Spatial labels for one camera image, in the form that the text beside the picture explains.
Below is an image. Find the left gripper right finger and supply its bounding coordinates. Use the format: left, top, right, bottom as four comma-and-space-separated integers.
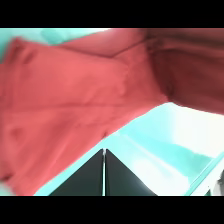
105, 148, 158, 197

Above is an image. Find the red shirt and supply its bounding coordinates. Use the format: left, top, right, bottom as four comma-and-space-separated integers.
0, 28, 224, 197

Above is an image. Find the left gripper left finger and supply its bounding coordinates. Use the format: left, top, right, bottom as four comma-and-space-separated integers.
49, 148, 105, 197

